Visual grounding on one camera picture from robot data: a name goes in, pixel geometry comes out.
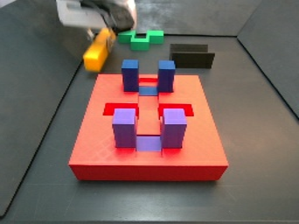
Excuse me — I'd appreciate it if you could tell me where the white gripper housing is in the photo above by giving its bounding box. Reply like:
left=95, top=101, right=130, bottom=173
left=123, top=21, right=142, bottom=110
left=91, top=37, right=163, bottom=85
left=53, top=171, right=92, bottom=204
left=56, top=0, right=136, bottom=33

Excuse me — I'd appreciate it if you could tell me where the red board base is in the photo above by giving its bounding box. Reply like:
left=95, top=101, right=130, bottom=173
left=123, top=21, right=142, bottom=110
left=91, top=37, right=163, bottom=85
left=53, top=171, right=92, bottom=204
left=69, top=74, right=228, bottom=181

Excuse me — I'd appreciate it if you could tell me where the green stepped block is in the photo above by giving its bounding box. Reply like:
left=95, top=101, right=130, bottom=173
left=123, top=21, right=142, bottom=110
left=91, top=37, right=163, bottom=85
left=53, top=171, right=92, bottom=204
left=118, top=30, right=164, bottom=51

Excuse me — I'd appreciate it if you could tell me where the black angle bracket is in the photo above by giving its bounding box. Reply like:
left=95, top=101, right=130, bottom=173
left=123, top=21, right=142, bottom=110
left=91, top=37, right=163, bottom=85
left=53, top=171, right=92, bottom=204
left=170, top=44, right=215, bottom=69

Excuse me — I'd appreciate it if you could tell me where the purple U block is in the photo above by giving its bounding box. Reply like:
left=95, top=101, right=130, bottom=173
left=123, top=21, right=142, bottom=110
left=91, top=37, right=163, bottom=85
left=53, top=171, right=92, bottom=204
left=112, top=108, right=187, bottom=151

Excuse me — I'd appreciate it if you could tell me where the yellow rectangular block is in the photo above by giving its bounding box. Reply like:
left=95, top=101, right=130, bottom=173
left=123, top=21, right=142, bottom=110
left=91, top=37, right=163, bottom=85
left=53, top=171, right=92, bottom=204
left=83, top=28, right=116, bottom=72

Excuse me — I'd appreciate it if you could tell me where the dark blue U block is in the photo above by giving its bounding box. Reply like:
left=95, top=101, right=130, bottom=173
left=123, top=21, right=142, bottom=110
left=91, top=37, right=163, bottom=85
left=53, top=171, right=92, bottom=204
left=122, top=59, right=175, bottom=96

